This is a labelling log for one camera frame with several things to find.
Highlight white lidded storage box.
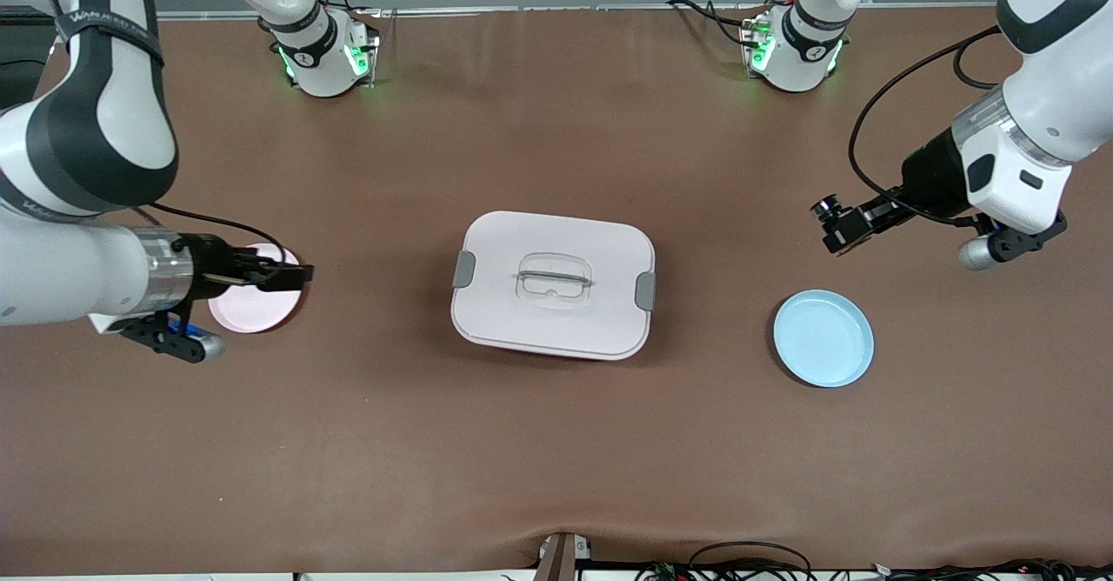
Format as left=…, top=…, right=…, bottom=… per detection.
left=450, top=210, right=657, bottom=362

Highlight pink round plate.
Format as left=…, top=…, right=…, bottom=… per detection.
left=209, top=244, right=304, bottom=335

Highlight light blue round plate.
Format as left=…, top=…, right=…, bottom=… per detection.
left=773, top=290, right=876, bottom=389

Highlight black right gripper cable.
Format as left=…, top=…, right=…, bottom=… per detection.
left=139, top=203, right=292, bottom=264

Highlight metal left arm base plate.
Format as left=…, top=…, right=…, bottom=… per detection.
left=739, top=14, right=849, bottom=86

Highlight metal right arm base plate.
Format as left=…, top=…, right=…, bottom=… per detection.
left=277, top=9, right=381, bottom=90

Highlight black left arm base cable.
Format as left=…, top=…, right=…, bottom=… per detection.
left=665, top=0, right=757, bottom=47

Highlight black cable loop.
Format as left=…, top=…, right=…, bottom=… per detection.
left=687, top=541, right=814, bottom=581

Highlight black cable bundle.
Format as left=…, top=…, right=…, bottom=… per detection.
left=874, top=558, right=1113, bottom=581

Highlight metal table edge rail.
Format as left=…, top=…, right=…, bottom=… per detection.
left=157, top=4, right=1001, bottom=19

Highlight metal post bracket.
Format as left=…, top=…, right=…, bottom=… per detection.
left=533, top=531, right=595, bottom=581

